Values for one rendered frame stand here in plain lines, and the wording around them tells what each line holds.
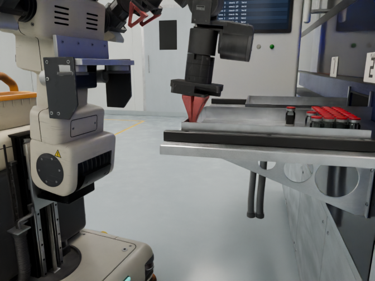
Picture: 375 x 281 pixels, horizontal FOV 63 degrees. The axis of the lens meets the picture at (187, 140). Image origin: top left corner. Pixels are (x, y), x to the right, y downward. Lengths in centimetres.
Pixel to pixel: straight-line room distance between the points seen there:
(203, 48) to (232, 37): 6
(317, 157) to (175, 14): 590
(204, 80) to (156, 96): 581
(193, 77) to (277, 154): 22
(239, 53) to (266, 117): 28
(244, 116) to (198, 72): 27
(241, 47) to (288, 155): 22
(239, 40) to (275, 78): 94
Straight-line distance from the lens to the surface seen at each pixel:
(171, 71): 631
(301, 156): 56
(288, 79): 155
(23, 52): 103
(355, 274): 81
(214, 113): 86
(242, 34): 62
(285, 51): 155
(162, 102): 641
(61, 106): 88
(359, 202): 71
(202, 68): 62
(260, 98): 118
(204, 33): 63
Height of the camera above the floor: 102
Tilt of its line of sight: 14 degrees down
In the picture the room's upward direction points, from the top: straight up
